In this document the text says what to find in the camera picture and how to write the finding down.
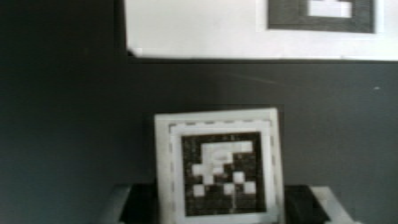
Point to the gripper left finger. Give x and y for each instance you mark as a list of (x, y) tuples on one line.
[(132, 205)]

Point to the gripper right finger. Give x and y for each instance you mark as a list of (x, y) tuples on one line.
[(314, 206)]

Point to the white chair leg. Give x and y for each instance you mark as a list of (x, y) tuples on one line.
[(220, 167)]

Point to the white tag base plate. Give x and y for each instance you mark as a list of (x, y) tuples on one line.
[(264, 29)]

